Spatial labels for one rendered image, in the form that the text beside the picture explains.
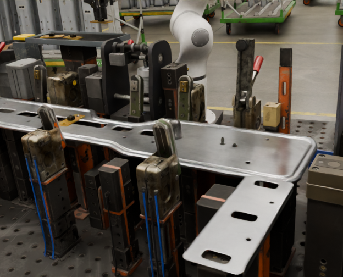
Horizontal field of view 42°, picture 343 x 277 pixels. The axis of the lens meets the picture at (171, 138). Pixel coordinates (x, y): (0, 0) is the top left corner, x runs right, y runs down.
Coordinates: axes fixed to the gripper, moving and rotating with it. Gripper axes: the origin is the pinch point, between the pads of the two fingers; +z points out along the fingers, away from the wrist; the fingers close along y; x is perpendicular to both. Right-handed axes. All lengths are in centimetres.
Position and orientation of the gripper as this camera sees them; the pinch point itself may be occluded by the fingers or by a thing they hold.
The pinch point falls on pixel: (100, 13)
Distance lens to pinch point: 159.6
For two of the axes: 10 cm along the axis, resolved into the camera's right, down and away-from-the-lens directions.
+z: 0.7, 9.2, 4.0
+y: -6.4, 3.4, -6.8
